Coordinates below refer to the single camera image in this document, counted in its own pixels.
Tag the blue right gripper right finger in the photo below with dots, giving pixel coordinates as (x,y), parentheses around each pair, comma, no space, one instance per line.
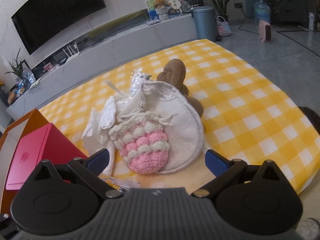
(216,163)

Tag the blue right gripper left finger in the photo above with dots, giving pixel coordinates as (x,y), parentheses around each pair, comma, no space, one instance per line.
(98,161)

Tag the white tissue paper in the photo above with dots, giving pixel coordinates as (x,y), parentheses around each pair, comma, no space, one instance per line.
(96,134)

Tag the white round towel pad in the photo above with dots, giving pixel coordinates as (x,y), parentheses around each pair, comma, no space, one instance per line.
(185,134)

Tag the pink white crochet pouch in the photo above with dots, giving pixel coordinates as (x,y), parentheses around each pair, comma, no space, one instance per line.
(142,142)

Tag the yellow checkered tablecloth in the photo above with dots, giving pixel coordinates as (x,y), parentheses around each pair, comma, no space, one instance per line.
(245,115)

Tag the clear plastic bagged cloth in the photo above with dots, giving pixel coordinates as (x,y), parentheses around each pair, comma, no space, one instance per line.
(137,78)

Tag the orange cardboard box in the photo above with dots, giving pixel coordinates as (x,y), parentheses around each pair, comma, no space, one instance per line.
(9,141)

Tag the white wifi router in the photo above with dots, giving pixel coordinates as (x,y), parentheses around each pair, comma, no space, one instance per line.
(71,51)

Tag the green plant on console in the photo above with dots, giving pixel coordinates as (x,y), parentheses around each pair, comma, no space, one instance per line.
(17,70)

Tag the pastel woven basket bag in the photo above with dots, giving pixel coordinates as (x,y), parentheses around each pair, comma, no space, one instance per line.
(223,27)

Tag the white marble tv console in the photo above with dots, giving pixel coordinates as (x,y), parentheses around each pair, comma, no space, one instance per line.
(113,52)

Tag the pink space heater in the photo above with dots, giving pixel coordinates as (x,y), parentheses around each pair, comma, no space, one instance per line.
(265,31)

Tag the blue grey trash can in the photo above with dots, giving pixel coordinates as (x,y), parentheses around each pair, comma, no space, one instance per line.
(205,22)

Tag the blue water jug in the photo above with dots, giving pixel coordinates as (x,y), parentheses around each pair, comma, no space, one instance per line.
(262,12)

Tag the green picture card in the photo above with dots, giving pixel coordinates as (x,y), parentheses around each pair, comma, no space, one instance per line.
(152,5)

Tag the teddy bear on console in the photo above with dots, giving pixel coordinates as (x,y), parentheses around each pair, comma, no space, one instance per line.
(158,4)

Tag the black wall television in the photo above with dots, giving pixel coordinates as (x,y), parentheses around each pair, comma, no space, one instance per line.
(37,21)

